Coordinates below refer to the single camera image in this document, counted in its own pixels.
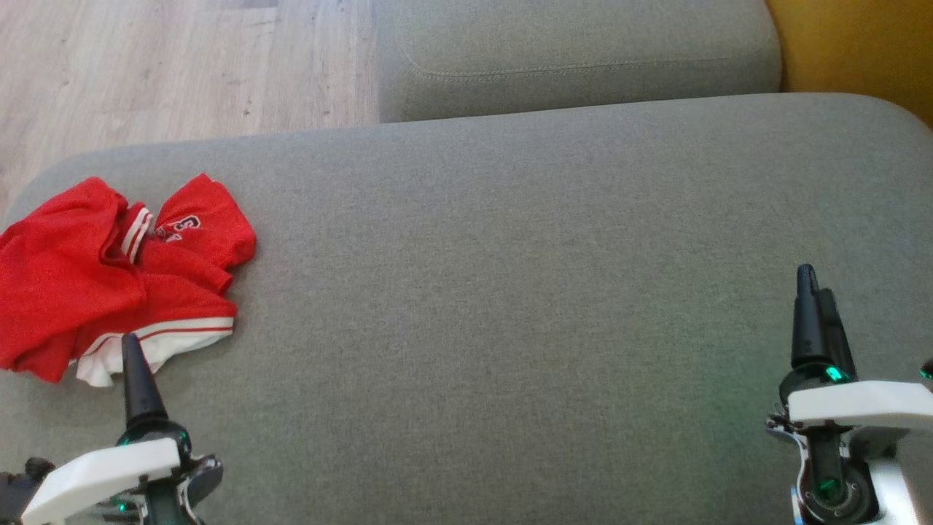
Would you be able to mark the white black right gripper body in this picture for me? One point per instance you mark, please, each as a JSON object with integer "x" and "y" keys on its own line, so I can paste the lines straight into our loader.
{"x": 860, "y": 405}

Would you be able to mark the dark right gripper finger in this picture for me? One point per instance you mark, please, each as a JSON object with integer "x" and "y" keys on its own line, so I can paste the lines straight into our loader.
{"x": 807, "y": 321}
{"x": 838, "y": 335}

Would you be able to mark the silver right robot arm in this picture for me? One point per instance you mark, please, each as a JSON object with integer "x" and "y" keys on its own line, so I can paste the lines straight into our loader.
{"x": 831, "y": 481}

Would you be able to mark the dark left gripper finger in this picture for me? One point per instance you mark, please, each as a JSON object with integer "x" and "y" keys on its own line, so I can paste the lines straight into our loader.
{"x": 138, "y": 386}

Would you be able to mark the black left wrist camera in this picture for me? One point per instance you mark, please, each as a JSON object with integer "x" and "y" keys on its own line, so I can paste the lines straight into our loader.
{"x": 22, "y": 477}

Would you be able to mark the grey sofa back cushion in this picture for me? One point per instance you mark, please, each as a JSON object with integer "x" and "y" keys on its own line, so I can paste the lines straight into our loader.
{"x": 583, "y": 58}

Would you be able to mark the red basketball jersey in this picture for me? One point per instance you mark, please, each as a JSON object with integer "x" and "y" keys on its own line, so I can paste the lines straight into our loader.
{"x": 51, "y": 277}

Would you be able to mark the grey sofa seat cushion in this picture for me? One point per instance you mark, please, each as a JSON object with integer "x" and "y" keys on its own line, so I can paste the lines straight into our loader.
{"x": 510, "y": 292}

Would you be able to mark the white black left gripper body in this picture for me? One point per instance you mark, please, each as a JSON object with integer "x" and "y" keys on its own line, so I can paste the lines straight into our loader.
{"x": 102, "y": 474}

